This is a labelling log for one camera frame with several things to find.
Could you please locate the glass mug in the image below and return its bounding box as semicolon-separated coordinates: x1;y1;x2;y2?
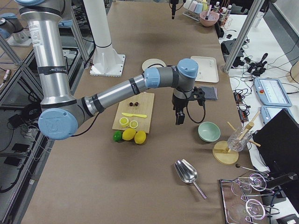
227;127;252;152

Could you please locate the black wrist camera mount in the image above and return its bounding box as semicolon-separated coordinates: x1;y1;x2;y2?
188;86;206;107

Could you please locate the metal scoop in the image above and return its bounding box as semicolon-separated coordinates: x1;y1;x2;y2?
174;159;207;199

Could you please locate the dark wooden tray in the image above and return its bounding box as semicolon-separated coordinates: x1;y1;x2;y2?
219;179;280;224

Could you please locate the black monitor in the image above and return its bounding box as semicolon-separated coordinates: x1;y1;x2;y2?
253;109;299;174

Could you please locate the blue teach pendant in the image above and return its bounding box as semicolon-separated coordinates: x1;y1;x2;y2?
260;105;293;125
254;78;292;107

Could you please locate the green lime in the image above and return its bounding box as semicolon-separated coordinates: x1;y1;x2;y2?
113;130;122;142

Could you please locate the aluminium frame post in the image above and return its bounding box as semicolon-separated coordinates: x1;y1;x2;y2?
223;0;264;74

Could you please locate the yellow cup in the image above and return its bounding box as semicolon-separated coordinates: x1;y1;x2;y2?
201;0;208;11

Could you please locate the wooden mug tree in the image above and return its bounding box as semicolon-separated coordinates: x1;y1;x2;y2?
213;111;261;165

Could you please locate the yellow plastic knife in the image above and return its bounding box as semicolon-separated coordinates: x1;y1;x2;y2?
121;112;148;118

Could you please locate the grey folded cloth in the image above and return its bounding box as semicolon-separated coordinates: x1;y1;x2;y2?
200;86;218;101

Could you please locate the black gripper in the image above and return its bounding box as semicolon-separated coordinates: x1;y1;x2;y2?
172;89;188;125
169;0;178;19

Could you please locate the pink cup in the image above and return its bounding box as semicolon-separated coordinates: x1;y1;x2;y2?
188;0;198;12

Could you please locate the cream round plate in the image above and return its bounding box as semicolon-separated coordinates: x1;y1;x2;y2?
142;58;166;71

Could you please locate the yellow lemon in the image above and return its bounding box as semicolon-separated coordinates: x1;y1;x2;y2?
134;131;146;144
122;128;136;141

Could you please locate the mint green bowl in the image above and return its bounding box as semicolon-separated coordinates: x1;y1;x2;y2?
198;122;221;142

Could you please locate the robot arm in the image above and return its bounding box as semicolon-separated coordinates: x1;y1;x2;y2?
18;0;199;140

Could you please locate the metal muddler stick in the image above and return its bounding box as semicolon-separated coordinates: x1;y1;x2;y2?
205;5;212;20

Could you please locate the white cup rack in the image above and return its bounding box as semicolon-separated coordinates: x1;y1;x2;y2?
183;10;200;21

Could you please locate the blue cup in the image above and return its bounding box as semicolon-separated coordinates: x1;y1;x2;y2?
194;2;203;14

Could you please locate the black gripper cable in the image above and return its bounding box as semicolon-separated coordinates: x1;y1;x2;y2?
186;100;206;124

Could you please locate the bamboo cutting board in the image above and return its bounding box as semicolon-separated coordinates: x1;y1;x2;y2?
112;92;155;134

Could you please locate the pink bowl with ice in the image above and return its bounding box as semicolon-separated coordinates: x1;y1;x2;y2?
199;11;219;27

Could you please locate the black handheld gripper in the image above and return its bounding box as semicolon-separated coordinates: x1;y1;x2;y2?
244;53;268;77

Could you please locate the lemon slice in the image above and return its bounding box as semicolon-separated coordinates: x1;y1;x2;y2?
129;120;139;129
119;117;130;127

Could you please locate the cream rectangular rabbit tray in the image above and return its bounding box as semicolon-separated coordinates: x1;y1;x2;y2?
191;56;219;83

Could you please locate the white camera post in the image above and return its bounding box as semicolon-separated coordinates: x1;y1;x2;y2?
84;0;125;77

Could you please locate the white cup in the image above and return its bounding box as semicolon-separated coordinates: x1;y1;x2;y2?
183;0;192;9

